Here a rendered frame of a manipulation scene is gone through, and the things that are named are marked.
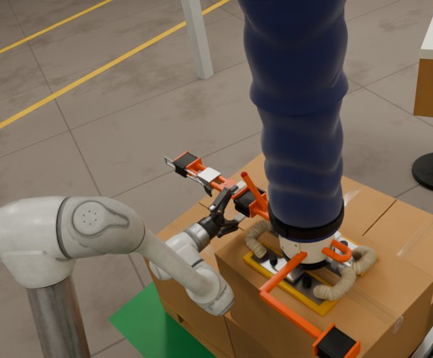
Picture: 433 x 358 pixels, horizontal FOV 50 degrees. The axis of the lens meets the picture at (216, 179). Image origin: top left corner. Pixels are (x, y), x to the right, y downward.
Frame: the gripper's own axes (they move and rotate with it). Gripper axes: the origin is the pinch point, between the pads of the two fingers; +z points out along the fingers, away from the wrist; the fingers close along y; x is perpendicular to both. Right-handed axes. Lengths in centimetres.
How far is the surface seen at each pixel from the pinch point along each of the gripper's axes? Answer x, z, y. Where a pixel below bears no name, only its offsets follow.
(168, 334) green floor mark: -51, -27, 107
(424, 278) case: 59, 16, 13
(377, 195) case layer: 8, 77, 53
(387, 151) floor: -40, 172, 107
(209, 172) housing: -19.5, 1.7, -1.6
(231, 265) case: 8.5, -17.8, 13.1
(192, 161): -29.1, 1.7, -2.5
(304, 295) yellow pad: 36.0, -13.2, 11.3
